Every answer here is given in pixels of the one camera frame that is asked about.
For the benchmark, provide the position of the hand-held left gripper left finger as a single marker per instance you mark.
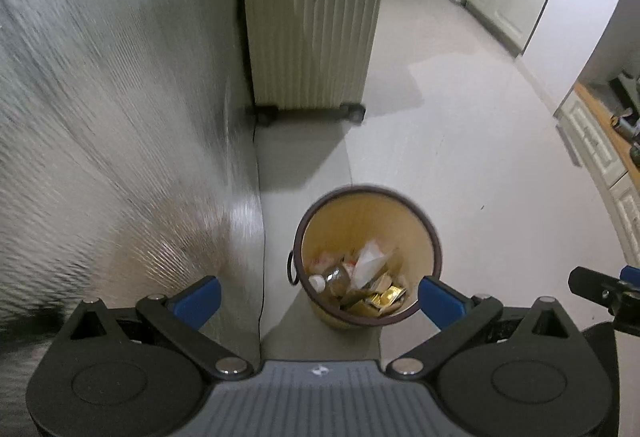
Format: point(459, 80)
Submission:
point(197, 301)

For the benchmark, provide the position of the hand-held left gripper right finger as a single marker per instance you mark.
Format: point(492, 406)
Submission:
point(442, 301)

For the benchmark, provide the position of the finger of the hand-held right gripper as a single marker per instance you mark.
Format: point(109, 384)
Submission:
point(590, 281)

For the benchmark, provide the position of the pile of gold wrappers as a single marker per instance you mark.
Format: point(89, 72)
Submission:
point(382, 299)

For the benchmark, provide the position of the white paper wrapper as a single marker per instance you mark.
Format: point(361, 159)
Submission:
point(372, 262)

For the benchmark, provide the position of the clear plastic bottle red label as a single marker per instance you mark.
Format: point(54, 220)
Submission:
point(337, 276)

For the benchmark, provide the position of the beige trash bin brown rim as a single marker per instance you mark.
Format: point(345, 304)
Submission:
point(360, 222)

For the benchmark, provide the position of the white cabinet wooden top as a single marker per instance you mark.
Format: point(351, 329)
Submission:
point(595, 142)

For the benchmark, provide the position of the dark metal object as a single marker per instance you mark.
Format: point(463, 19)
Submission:
point(627, 107)

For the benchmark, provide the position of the cream ribbed suitcase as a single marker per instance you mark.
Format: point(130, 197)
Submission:
point(310, 32)

